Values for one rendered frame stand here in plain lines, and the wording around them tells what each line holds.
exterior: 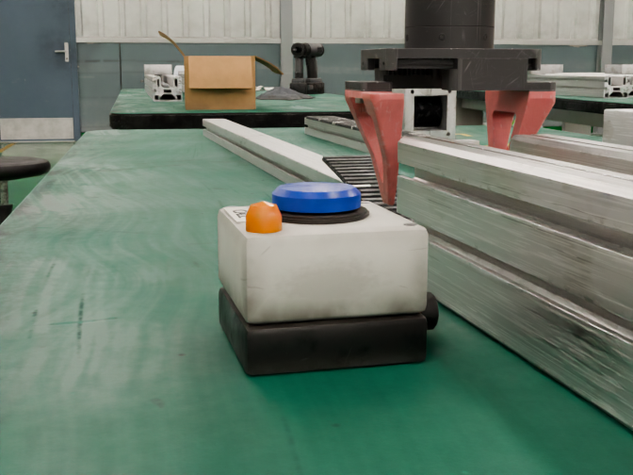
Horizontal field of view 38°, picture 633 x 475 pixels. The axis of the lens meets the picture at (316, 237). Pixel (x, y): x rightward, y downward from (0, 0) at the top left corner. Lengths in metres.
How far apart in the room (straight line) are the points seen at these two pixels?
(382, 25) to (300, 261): 11.47
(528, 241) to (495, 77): 0.21
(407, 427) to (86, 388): 0.13
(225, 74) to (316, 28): 9.04
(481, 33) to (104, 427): 0.36
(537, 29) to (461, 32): 11.95
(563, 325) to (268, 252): 0.12
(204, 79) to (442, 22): 2.07
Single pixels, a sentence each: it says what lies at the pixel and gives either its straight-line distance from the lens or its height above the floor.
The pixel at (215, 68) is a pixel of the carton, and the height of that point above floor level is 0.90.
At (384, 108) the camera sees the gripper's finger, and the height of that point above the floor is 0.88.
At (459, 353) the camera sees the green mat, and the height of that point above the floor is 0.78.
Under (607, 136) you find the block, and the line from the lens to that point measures 0.71.
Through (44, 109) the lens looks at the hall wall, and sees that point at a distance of 11.51.
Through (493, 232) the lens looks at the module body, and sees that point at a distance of 0.43.
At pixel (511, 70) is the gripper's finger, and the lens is 0.59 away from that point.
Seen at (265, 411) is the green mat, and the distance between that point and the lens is 0.35.
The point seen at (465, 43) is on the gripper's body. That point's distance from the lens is 0.58.
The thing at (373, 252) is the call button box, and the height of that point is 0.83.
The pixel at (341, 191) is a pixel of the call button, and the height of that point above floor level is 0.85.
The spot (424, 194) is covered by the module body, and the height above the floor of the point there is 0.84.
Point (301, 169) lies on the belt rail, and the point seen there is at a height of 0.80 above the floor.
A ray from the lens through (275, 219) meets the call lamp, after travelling 0.37.
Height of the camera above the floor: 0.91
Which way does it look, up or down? 11 degrees down
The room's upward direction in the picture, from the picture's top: straight up
